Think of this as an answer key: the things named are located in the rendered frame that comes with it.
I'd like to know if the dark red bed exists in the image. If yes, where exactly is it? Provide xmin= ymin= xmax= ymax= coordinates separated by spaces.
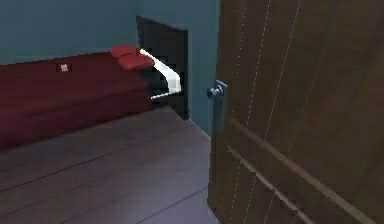
xmin=0 ymin=15 xmax=190 ymax=151

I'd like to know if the brown wooden room door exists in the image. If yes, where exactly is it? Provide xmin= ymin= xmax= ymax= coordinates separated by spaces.
xmin=206 ymin=0 xmax=384 ymax=224

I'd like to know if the red pillow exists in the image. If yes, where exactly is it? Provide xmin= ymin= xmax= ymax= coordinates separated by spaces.
xmin=117 ymin=54 xmax=156 ymax=72
xmin=109 ymin=45 xmax=141 ymax=58

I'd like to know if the blue-grey door handle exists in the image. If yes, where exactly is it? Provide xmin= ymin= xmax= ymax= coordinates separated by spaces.
xmin=206 ymin=79 xmax=229 ymax=100

